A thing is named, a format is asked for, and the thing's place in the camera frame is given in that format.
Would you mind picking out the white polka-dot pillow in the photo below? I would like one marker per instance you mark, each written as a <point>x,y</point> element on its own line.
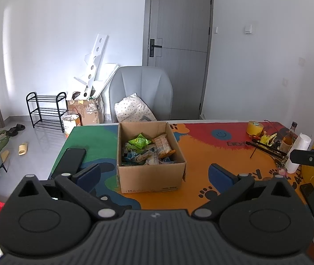
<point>132,109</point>

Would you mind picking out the yellow-green clip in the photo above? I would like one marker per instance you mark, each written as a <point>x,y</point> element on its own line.
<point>269,138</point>

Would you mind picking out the grey door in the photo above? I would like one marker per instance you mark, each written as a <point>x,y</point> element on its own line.
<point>182,47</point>

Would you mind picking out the black smartphone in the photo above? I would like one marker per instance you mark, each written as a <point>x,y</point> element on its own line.
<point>68,162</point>

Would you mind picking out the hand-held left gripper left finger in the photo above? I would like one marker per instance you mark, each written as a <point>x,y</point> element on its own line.
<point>89,175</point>

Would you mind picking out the white foam board with holes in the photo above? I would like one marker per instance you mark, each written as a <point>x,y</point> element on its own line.
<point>96,60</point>

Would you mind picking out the white paper towel roll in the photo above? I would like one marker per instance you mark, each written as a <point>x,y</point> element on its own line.
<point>300,146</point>

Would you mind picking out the bright green snack packet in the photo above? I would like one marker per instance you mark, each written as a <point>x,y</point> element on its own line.
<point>139,141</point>

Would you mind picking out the grey upholstered chair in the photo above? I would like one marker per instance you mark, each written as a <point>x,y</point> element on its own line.
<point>143,85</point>

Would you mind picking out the white bread roll packet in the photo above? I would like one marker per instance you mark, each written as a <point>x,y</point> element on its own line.
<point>152,158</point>

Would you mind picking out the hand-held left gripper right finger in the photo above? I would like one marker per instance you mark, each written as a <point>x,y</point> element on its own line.
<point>219,175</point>

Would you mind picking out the taped brown cardboard box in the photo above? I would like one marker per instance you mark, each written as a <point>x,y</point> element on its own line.
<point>88,113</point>

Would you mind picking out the white bucket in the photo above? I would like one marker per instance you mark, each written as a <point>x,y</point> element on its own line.
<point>71,124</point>

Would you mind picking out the blue snack packet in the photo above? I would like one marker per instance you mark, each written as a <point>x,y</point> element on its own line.
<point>130,155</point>

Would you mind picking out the folded black tripod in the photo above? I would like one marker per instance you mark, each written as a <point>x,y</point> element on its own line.
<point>267,149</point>

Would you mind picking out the orange bread loaf packet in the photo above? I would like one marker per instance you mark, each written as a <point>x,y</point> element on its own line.
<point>164,145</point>

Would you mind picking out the pair of dark slippers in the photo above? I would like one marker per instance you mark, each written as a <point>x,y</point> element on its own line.
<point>16,129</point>

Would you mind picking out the yellow slipper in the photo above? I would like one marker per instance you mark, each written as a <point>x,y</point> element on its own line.
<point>5,156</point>
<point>23,148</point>

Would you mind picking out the yellow tape roll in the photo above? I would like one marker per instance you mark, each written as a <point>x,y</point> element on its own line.
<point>254,128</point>

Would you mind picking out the green floor mat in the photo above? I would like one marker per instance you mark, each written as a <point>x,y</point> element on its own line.
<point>1,140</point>

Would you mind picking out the flat white foam board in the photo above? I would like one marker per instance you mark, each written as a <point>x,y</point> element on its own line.
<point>107,74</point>

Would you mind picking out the white light switch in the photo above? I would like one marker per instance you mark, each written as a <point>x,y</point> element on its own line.
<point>248,29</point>

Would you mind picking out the small pink trinket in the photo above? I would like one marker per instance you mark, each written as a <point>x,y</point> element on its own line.
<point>281,173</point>

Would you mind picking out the brown glass bottle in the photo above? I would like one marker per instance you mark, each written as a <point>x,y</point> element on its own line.
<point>287,140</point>

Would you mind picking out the black metal shoe rack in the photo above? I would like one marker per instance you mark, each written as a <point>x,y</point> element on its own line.
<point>46,110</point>

